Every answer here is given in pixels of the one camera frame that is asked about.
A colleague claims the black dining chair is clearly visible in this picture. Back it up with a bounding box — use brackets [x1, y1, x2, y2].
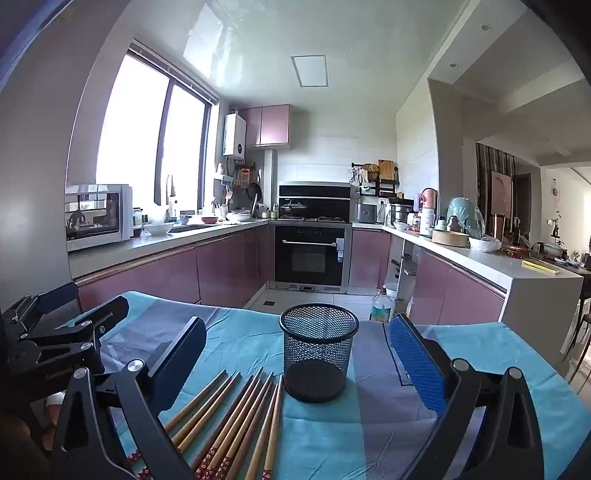
[561, 277, 591, 370]

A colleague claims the kitchen window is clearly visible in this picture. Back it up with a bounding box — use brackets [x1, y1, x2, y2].
[95, 41, 220, 217]

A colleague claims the black wall rack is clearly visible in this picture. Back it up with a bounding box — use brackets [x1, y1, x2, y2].
[351, 161, 400, 197]

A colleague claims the white water heater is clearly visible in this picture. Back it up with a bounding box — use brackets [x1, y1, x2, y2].
[224, 112, 247, 160]

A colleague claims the ceiling light panel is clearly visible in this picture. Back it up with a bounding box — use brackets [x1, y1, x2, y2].
[291, 55, 329, 88]

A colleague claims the built-in black oven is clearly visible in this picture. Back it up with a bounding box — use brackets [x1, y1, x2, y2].
[269, 222, 353, 294]

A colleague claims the round bamboo steamer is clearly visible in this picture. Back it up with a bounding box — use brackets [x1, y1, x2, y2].
[431, 229, 471, 247]

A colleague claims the pink wall art panel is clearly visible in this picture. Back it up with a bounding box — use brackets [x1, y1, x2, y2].
[490, 170, 514, 217]

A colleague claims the bowl in plastic bag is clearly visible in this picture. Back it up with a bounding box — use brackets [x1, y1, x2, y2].
[468, 235, 502, 254]

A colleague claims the pink base cabinet row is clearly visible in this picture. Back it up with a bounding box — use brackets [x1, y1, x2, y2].
[348, 228, 509, 326]
[74, 222, 273, 315]

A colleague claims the cluttered dining table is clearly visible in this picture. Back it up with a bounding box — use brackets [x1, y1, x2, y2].
[505, 240, 591, 278]

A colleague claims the cooking oil bottle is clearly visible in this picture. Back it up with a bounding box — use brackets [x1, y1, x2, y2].
[370, 288, 395, 323]

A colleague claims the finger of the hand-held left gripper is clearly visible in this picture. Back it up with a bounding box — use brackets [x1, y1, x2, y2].
[22, 295, 130, 371]
[2, 281, 80, 334]

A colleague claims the pink wall cabinet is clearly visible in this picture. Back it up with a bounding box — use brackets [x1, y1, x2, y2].
[239, 104, 291, 149]

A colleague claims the kitchen faucet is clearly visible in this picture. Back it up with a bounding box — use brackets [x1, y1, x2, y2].
[165, 174, 178, 220]

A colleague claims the blue and grey tablecloth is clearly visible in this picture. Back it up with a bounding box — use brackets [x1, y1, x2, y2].
[46, 291, 583, 480]

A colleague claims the teal appliance in plastic cover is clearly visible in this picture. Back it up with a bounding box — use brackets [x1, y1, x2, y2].
[447, 197, 485, 238]

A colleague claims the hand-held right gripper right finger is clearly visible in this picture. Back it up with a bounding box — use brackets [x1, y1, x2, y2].
[389, 314, 546, 480]

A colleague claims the pile of wooden chopsticks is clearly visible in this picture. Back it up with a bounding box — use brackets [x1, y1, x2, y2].
[127, 367, 284, 480]

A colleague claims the white toaster oven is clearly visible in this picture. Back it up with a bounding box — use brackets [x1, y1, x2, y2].
[65, 184, 134, 252]

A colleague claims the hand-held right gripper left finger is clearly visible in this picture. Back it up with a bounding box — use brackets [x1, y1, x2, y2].
[51, 316, 207, 480]

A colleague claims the yellow flat box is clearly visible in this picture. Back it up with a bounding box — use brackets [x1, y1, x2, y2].
[522, 258, 560, 275]

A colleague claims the black mesh utensil holder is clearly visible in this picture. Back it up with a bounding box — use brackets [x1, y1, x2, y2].
[279, 303, 360, 403]

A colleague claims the stainless steamer pot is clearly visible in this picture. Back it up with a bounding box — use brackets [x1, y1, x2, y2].
[389, 198, 415, 227]

